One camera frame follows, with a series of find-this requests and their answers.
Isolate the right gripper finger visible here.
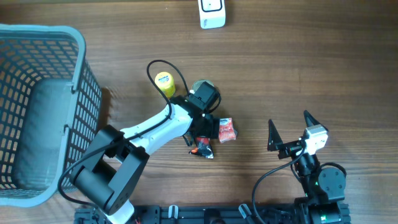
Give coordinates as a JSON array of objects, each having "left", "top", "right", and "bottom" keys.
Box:
[
  {"left": 303, "top": 110, "right": 328, "bottom": 131},
  {"left": 267, "top": 119, "right": 283, "bottom": 151}
]

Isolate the black red snack packet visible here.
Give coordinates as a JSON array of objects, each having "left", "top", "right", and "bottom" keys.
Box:
[{"left": 189, "top": 137, "right": 214, "bottom": 159}]

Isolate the red juice carton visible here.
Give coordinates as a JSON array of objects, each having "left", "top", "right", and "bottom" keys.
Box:
[{"left": 218, "top": 118, "right": 237, "bottom": 143}]

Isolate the silver top tin can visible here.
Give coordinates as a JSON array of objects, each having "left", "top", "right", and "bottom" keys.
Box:
[{"left": 192, "top": 79, "right": 214, "bottom": 91}]

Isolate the yellow lid jar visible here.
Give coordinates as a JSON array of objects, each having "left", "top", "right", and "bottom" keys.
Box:
[{"left": 155, "top": 72, "right": 175, "bottom": 98}]

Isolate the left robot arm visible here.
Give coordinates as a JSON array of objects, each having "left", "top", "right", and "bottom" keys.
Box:
[{"left": 70, "top": 82, "right": 221, "bottom": 223}]

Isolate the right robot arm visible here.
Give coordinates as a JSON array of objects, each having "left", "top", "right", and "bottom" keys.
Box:
[{"left": 267, "top": 110, "right": 347, "bottom": 223}]

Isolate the white barcode scanner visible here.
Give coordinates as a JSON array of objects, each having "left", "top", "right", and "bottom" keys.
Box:
[{"left": 198, "top": 0, "right": 226, "bottom": 29}]

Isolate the grey plastic mesh basket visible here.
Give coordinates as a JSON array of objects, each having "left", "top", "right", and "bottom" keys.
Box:
[{"left": 1, "top": 24, "right": 102, "bottom": 208}]

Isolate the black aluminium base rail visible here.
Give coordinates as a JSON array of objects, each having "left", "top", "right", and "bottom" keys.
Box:
[{"left": 73, "top": 203, "right": 351, "bottom": 224}]

